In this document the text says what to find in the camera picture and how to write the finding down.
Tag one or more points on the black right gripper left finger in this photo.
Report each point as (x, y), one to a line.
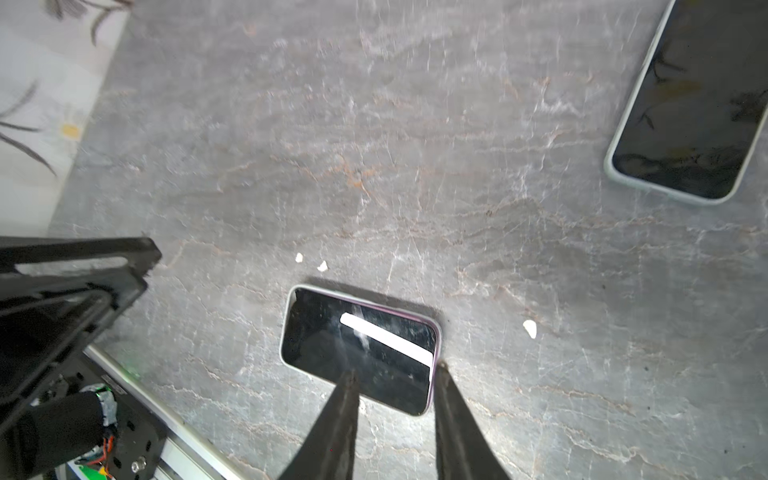
(328, 452)

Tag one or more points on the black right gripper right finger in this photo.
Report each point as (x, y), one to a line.
(462, 451)

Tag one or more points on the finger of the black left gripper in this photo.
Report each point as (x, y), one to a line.
(57, 296)

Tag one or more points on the light blue case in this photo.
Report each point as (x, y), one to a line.
(287, 312)
(624, 132)

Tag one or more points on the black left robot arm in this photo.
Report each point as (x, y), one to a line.
(58, 406)

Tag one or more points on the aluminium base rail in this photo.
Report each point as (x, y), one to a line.
(149, 440)

